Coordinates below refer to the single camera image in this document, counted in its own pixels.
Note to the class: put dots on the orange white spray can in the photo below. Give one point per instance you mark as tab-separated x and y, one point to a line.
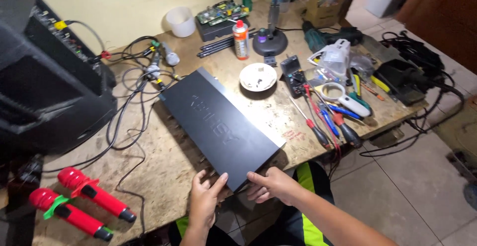
241	39

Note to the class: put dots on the cardboard box with parts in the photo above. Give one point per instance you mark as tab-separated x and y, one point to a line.
322	6

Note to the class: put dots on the white plastic cup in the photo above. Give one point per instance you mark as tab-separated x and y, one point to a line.
181	21

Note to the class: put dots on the thin red black screwdriver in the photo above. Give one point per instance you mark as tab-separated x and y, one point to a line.
311	125

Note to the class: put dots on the white bowl with screws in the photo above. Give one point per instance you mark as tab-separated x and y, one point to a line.
258	77

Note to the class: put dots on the black audio device metal case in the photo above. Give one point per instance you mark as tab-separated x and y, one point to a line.
220	125

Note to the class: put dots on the clear plastic cup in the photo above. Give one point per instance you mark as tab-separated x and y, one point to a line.
284	4

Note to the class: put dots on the white magnifying glass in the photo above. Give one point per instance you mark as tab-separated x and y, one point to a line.
344	99

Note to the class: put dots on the large black speaker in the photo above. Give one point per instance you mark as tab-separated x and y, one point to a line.
44	78

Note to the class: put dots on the white glue gun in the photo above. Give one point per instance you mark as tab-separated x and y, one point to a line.
333	56

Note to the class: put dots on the green circuit boards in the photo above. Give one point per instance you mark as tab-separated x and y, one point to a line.
222	11

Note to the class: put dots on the black round base stand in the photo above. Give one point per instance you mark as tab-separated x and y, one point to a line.
270	41

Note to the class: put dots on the person's left hand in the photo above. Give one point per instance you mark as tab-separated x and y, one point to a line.
203	201

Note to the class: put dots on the black metal rods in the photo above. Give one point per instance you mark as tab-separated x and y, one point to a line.
223	44

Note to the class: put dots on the black multimeter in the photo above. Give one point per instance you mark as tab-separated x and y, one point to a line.
293	75

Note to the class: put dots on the person's right hand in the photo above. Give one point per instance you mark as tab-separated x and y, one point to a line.
274	186

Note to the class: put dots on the black box under circuit boards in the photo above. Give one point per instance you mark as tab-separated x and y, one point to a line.
218	30

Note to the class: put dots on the person's black yellow clothing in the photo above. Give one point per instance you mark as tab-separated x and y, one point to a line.
294	216

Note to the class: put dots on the clear plastic bag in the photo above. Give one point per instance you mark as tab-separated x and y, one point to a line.
337	67

